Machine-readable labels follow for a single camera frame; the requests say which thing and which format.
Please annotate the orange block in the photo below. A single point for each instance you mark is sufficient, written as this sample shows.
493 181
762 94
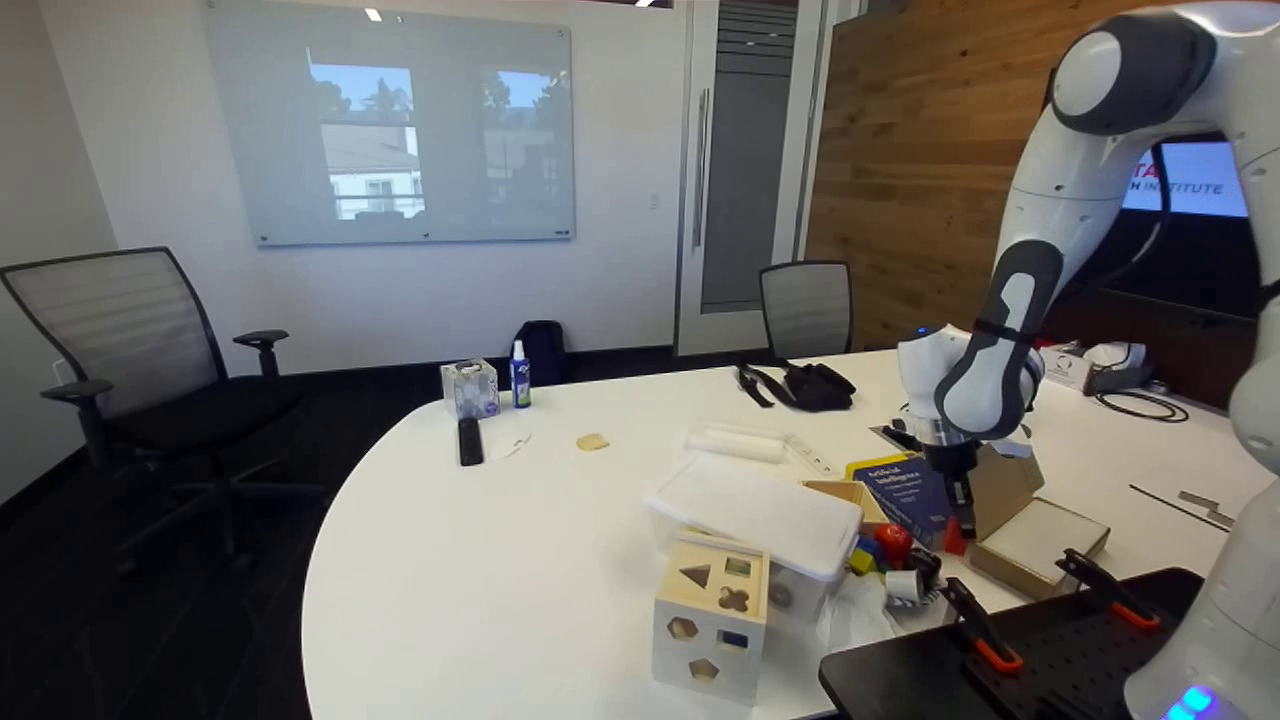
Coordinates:
952 542

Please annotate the wall television screen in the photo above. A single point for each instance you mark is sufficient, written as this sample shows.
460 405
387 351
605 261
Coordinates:
1202 181

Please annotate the small spray bottle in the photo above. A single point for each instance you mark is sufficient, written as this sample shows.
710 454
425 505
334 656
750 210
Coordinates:
520 373

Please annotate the crumpled clear plastic sheet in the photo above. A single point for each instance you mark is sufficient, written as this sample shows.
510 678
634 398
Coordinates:
853 610

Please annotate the glass door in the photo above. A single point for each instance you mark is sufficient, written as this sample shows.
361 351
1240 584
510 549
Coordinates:
750 160

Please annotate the black remote control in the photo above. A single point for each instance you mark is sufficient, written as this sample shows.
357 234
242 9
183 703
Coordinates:
469 443

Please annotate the grey mesh chair with armrests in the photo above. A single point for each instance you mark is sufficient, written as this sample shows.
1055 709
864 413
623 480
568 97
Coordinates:
125 345

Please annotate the wooden shape sorter box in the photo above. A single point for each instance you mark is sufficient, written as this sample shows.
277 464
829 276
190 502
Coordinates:
710 623

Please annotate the red toy ball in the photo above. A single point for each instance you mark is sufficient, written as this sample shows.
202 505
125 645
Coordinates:
889 542

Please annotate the open cardboard box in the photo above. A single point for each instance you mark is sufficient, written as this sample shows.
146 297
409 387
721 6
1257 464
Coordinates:
1033 542

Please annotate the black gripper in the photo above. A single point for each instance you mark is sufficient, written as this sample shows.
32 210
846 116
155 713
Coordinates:
959 470

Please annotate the blue and yellow book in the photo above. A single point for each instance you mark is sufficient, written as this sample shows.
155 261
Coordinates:
899 497

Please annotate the grey mesh office chair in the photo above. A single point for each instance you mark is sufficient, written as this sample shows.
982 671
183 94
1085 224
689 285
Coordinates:
804 307

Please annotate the black orange clamp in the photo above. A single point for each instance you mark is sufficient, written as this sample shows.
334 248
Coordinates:
1111 595
985 627

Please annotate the white lidded plastic bin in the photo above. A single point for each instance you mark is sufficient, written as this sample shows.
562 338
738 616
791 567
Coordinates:
754 513

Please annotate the clear tissue box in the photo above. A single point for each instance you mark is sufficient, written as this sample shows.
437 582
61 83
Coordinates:
469 387

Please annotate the yellow sticky note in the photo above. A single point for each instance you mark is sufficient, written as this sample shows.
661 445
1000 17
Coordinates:
594 443

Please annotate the yellow toy block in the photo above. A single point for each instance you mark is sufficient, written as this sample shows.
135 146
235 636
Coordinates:
860 562

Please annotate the glass whiteboard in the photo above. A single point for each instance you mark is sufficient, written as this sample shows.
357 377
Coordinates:
387 122

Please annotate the blue toy block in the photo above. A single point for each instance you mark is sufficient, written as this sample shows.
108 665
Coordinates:
872 542

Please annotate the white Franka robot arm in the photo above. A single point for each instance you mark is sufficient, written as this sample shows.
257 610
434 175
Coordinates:
1105 160

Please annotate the black mounting plate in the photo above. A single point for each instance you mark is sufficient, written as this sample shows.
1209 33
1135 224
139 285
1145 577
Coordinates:
1012 665

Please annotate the white headset device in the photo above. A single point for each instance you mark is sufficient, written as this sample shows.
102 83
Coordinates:
1113 361

